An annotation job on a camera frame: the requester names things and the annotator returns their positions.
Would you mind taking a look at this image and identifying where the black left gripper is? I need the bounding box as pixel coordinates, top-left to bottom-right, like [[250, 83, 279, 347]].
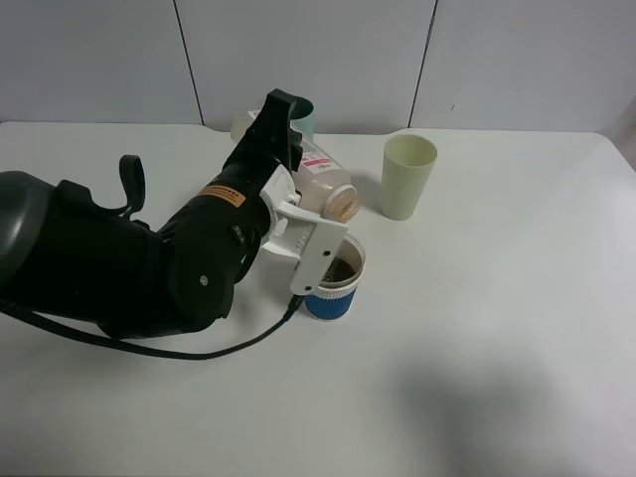
[[198, 88, 302, 239]]

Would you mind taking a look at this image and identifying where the clear bottle with pink label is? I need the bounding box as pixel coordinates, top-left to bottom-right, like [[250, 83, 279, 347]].
[[230, 108, 360, 224]]

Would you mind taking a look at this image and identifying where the glass cup with blue sleeve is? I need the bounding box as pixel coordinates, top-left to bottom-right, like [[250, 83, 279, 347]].
[[304, 235, 366, 321]]

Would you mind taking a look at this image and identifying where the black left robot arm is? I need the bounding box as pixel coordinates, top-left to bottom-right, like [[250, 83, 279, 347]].
[[1, 89, 300, 339]]

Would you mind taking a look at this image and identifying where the teal plastic cup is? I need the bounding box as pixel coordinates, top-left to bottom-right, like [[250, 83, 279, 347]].
[[290, 96, 315, 138]]

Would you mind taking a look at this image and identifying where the light green plastic cup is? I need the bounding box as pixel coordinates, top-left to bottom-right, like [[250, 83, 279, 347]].
[[381, 134, 438, 221]]

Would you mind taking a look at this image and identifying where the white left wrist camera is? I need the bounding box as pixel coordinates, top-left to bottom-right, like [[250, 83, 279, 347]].
[[259, 165, 348, 295]]

